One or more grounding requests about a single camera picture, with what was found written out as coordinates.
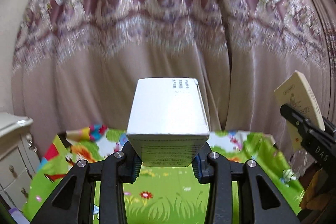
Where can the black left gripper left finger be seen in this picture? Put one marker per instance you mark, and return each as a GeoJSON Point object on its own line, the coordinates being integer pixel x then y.
{"type": "Point", "coordinates": [73, 199]}

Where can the beige book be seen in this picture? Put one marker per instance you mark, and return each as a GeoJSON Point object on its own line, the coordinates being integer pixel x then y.
{"type": "Point", "coordinates": [297, 92]}

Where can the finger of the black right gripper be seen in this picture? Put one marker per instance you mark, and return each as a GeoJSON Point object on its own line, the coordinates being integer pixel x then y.
{"type": "Point", "coordinates": [300, 126]}

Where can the right hand orange glove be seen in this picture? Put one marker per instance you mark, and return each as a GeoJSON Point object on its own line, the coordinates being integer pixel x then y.
{"type": "Point", "coordinates": [319, 192]}

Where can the green cartoon play mat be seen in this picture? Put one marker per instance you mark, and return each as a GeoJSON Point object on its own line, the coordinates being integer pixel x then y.
{"type": "Point", "coordinates": [160, 195]}

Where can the white purple storage box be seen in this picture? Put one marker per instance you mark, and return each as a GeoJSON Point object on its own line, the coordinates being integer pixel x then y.
{"type": "Point", "coordinates": [18, 216]}

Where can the white cardboard box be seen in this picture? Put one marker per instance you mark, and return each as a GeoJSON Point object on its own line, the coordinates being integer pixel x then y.
{"type": "Point", "coordinates": [167, 124]}

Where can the cream ornate dresser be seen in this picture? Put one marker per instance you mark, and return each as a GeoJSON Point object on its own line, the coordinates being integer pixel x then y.
{"type": "Point", "coordinates": [19, 159]}

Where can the beige embroidered curtain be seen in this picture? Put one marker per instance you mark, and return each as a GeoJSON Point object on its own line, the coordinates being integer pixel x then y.
{"type": "Point", "coordinates": [77, 62]}

